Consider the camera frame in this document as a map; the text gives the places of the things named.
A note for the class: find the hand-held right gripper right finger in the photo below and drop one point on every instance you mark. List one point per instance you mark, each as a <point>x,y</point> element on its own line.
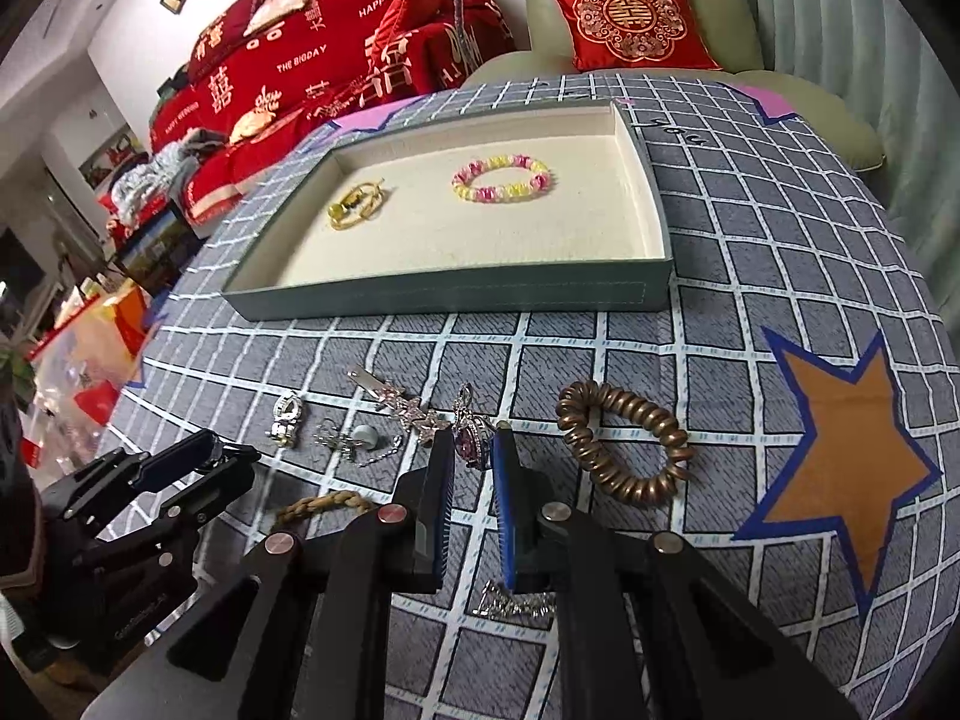
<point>504,510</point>

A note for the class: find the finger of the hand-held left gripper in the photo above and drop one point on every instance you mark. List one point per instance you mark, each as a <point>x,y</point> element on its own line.
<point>217,487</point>
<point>176,461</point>

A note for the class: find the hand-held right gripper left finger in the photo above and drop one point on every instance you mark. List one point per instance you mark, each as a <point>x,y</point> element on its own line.
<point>444,495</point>

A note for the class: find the purple gem brooch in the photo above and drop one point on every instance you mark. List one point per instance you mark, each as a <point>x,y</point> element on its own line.
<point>472,442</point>

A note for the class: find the silver watch-shaped clip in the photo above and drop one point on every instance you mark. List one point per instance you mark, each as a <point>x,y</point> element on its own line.
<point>285,416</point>

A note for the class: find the grey-green jewelry tray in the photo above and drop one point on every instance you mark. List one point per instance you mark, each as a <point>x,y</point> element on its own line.
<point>525,240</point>

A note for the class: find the orange bag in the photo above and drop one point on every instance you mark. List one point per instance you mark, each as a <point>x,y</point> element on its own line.
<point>116,322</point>

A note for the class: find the dark framed picture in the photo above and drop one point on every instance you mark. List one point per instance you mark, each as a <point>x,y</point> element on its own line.
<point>154,251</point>

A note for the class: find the pile of clothes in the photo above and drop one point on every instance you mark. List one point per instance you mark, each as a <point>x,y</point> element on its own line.
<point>154,172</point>

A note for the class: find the orange star sticker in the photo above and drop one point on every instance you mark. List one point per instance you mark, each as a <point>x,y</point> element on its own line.
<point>840,450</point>

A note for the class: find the grey checked tablecloth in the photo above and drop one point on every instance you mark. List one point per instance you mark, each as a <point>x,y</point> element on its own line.
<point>750,240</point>

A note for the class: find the pink star sticker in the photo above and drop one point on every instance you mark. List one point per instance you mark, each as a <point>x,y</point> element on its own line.
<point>769,101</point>
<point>367,116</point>

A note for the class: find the red printed sofa blanket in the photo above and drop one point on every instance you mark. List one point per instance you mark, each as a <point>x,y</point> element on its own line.
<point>315,67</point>

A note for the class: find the red fringed pillow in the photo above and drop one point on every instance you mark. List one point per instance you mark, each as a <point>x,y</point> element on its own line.
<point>394,26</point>

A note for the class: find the white green printed pillow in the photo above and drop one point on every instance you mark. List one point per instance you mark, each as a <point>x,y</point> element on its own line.
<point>289,0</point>

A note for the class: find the silver glitter pole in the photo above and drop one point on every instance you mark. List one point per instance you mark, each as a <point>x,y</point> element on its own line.
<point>461,7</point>

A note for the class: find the pale green armchair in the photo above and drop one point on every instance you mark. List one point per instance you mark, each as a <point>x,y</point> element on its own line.
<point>787,97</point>

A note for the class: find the red embroidered cushion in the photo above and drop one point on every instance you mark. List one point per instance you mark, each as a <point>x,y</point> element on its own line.
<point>630,19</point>

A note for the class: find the pale green curtain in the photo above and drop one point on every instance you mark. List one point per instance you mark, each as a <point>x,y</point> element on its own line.
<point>847,52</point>

